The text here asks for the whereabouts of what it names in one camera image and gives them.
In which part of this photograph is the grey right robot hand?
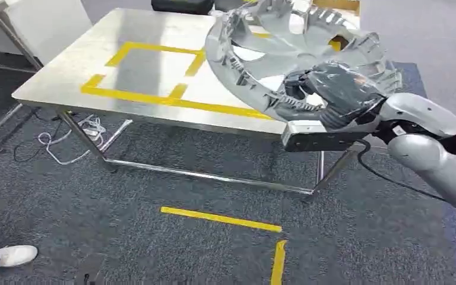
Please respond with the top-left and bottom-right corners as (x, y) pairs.
(283, 62), (388, 131)

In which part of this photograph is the large grey plastic wheel cover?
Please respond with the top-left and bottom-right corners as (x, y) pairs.
(204, 0), (404, 125)

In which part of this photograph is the brown cardboard box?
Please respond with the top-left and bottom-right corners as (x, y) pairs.
(312, 0), (360, 17)

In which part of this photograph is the yellow floor tape strip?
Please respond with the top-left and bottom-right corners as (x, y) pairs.
(160, 206), (283, 233)
(270, 240), (288, 285)

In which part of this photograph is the long yellow tape strip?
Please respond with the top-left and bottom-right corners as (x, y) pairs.
(80, 74), (274, 121)

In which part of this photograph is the black bag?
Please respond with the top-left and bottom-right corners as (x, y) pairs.
(151, 0), (215, 15)

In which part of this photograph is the yellow tape square outline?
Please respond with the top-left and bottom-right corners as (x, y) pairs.
(105, 41), (207, 77)

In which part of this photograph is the steel table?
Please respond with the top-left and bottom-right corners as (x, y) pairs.
(11, 7), (363, 202)

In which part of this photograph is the black robot foot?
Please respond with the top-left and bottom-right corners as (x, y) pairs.
(74, 254), (107, 285)

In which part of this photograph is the person's white shoe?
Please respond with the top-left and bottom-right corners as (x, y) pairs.
(0, 245), (39, 269)

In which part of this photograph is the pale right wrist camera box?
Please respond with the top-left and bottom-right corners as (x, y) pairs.
(281, 119), (371, 153)

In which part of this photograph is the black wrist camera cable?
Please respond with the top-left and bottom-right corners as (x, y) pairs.
(356, 140), (456, 211)

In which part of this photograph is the white cable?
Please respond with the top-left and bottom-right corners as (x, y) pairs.
(37, 114), (107, 166)

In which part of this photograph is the thin black floor cable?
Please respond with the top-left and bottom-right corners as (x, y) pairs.
(13, 108), (80, 164)

